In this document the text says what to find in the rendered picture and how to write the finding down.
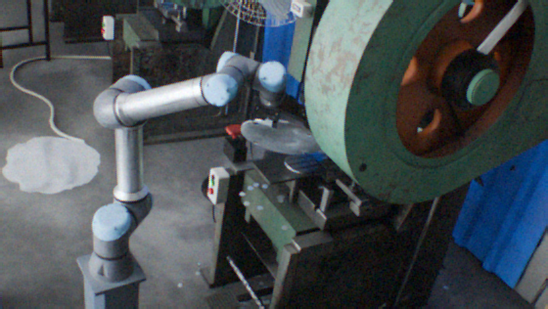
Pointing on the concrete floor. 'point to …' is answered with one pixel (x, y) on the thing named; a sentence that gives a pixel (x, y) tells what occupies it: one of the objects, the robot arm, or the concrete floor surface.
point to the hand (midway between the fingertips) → (276, 123)
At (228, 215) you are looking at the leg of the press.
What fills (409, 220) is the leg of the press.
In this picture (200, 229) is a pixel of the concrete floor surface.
